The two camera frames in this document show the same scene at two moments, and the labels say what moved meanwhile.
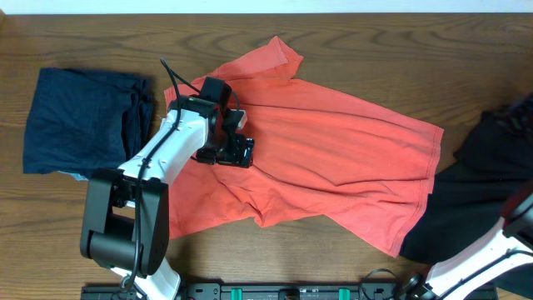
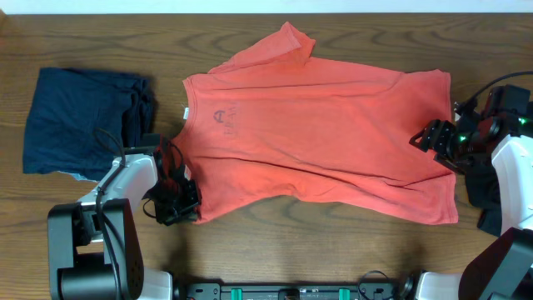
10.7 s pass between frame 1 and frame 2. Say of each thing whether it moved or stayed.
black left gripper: moved
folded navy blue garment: stayed
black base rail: stayed
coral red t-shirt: moved
